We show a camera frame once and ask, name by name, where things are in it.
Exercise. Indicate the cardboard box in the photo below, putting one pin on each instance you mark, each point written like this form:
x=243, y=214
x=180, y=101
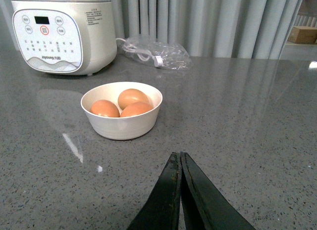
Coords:
x=303, y=35

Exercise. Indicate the brown egg front in bowl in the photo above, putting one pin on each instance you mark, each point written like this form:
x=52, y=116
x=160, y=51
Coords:
x=136, y=108

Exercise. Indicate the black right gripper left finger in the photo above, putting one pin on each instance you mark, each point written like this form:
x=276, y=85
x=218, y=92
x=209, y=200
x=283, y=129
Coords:
x=161, y=210

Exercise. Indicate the grey curtain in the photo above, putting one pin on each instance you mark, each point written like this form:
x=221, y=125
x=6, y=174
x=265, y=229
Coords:
x=220, y=28

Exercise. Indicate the brown egg left in bowl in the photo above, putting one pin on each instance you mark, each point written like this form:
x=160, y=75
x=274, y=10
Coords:
x=105, y=108

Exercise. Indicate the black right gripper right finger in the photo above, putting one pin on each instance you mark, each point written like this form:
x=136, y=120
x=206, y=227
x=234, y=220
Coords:
x=204, y=207

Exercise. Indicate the clear plastic bag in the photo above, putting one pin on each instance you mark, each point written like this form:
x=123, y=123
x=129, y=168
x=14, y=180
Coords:
x=147, y=50

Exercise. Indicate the brown egg back in bowl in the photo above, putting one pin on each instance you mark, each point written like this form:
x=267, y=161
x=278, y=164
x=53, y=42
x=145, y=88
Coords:
x=130, y=96

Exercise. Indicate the brown egg in bowl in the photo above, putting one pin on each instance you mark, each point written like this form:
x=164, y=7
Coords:
x=105, y=108
x=136, y=108
x=130, y=96

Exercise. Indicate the white electric cooker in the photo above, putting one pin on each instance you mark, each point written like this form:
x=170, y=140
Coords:
x=68, y=37

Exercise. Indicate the white bowl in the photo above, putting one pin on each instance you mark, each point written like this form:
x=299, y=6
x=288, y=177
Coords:
x=121, y=128

